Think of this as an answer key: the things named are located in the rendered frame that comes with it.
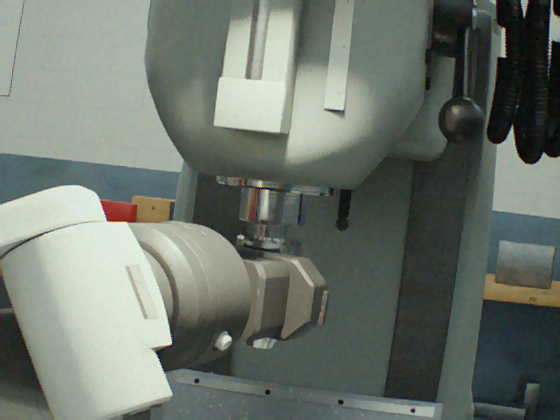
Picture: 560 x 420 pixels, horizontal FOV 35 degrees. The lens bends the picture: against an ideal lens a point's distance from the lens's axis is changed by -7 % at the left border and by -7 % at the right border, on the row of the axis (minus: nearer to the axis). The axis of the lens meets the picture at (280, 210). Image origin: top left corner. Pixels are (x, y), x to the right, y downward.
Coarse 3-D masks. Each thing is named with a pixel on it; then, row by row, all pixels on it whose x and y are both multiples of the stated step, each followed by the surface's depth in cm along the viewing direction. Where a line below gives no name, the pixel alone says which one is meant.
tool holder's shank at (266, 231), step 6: (258, 228) 68; (264, 228) 67; (270, 228) 67; (276, 228) 67; (282, 228) 68; (258, 234) 68; (264, 234) 67; (270, 234) 67; (276, 234) 67; (282, 234) 68
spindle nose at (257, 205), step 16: (256, 192) 66; (272, 192) 66; (240, 208) 68; (256, 208) 66; (272, 208) 66; (288, 208) 66; (304, 208) 67; (272, 224) 66; (288, 224) 66; (304, 224) 68
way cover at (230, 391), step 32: (192, 384) 107; (224, 384) 107; (256, 384) 106; (160, 416) 106; (192, 416) 105; (224, 416) 105; (256, 416) 105; (288, 416) 104; (320, 416) 104; (352, 416) 104; (384, 416) 103; (416, 416) 103
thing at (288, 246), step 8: (240, 240) 67; (248, 240) 67; (256, 240) 66; (264, 240) 66; (272, 240) 67; (280, 240) 67; (288, 240) 68; (296, 240) 69; (256, 248) 66; (264, 248) 66; (272, 248) 66; (280, 248) 66; (288, 248) 67; (296, 248) 67
